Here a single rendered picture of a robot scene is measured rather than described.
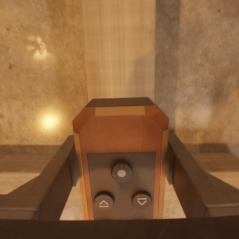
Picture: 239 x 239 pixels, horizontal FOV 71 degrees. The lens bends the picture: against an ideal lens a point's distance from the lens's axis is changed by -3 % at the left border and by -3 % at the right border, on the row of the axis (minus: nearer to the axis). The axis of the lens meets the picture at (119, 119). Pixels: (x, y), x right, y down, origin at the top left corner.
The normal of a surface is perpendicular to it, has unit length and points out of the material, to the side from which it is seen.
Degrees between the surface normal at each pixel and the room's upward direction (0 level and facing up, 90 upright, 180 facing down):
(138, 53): 0
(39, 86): 0
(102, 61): 0
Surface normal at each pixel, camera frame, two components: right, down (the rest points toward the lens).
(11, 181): -0.01, 0.29
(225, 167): -0.01, -0.96
